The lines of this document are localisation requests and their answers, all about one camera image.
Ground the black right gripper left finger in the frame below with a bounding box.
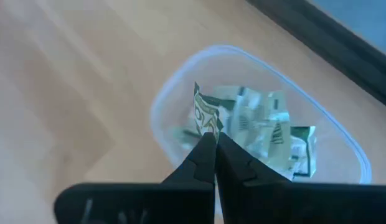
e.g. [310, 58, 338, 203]
[54, 132, 217, 224]

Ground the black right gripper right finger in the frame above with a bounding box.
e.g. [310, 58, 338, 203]
[215, 131, 386, 224]

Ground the clear plastic bin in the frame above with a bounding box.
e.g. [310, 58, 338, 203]
[149, 44, 373, 187]

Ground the black aluminium table frame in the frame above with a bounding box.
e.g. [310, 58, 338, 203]
[244, 0, 386, 111]

